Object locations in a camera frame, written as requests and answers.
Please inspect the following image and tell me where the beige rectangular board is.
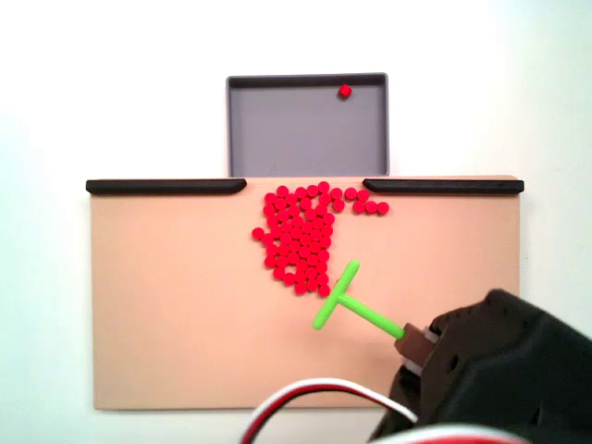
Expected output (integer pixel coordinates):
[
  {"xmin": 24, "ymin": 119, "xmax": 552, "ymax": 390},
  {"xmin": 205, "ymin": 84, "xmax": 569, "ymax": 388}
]
[{"xmin": 87, "ymin": 174, "xmax": 524, "ymax": 412}]

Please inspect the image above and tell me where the black rail strip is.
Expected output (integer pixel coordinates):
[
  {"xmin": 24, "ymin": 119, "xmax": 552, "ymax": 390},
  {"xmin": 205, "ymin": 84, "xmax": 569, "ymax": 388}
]
[
  {"xmin": 362, "ymin": 178, "xmax": 525, "ymax": 195},
  {"xmin": 85, "ymin": 178, "xmax": 248, "ymax": 196}
]

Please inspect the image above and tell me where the green T pusher brown block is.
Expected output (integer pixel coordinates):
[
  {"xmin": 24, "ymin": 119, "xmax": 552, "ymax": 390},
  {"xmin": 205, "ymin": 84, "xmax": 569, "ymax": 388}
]
[{"xmin": 312, "ymin": 258, "xmax": 438, "ymax": 371}]

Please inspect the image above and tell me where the grey shallow tray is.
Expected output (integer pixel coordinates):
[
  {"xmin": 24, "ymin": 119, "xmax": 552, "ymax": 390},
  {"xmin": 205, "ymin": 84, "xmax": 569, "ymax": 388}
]
[{"xmin": 225, "ymin": 71, "xmax": 391, "ymax": 178}]

